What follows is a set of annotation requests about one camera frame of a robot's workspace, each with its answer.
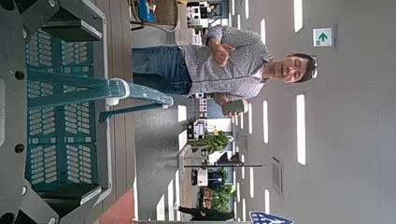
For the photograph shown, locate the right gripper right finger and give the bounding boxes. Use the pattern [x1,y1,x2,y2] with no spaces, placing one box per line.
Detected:
[20,0,104,42]

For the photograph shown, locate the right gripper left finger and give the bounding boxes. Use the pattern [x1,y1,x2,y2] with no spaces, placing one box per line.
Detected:
[21,179,103,224]

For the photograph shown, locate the teal crate handle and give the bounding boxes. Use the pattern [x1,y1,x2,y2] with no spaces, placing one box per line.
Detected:
[26,68,175,124]

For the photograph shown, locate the teal grey plastic crate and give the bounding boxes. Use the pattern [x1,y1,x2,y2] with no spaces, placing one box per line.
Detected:
[23,0,114,224]

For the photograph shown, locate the man's right hand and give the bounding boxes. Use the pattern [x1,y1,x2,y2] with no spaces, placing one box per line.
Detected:
[213,43,236,68]

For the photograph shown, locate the man's left hand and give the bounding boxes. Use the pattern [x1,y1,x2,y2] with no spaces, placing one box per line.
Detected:
[214,92,232,108]

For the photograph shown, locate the brown wicker metal chair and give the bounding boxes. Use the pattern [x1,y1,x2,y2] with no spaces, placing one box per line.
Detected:
[128,0,180,33]

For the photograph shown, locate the black thin pole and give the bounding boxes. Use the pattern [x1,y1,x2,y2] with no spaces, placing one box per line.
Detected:
[183,162,265,170]

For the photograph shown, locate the green potted plant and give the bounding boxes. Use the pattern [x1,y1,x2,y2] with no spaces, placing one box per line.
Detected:
[190,130,232,155]
[199,183,236,214]

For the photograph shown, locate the man in checked shirt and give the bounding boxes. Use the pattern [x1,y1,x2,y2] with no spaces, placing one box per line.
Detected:
[132,24,319,118]

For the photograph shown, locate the grey ceiling vent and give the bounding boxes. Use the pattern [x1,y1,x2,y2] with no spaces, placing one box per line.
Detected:
[271,157,283,195]

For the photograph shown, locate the dark sunglasses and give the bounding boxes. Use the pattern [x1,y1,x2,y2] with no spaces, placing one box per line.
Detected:
[309,54,318,79]

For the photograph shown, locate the green arrow exit sign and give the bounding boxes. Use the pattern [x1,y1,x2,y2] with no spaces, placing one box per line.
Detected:
[312,27,335,49]

